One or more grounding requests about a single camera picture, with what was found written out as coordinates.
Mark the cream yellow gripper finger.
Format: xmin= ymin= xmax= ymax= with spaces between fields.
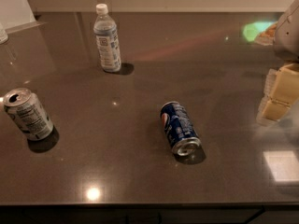
xmin=256 ymin=63 xmax=299 ymax=126

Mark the silver 7up soda can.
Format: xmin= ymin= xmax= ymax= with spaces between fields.
xmin=3 ymin=88 xmax=53 ymax=141

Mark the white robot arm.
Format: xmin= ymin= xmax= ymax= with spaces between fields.
xmin=256 ymin=0 xmax=299 ymax=126

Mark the blue Pepsi soda can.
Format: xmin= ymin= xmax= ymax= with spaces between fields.
xmin=160 ymin=101 xmax=201 ymax=157

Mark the clear plastic water bottle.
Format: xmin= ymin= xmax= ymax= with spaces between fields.
xmin=93 ymin=4 xmax=121 ymax=73

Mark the clear object at left edge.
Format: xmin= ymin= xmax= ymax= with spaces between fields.
xmin=0 ymin=23 xmax=8 ymax=44

